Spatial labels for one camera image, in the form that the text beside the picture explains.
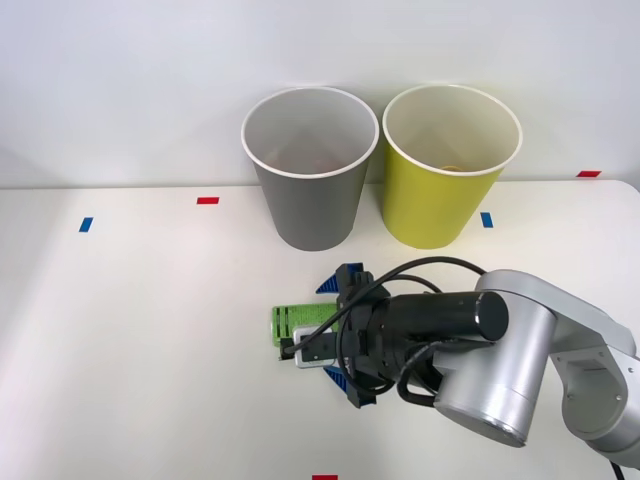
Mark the green drink can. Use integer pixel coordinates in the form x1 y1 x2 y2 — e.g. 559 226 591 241
271 300 342 352

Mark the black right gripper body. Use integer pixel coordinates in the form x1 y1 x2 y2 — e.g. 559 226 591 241
337 288 397 393

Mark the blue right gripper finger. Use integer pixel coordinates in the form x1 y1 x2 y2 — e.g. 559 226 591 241
314 262 377 303
323 363 380 410

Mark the grey plastic waste bin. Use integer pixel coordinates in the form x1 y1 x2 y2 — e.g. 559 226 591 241
240 86 379 253

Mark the yellow-green plastic waste bin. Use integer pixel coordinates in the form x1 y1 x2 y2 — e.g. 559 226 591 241
381 83 524 250

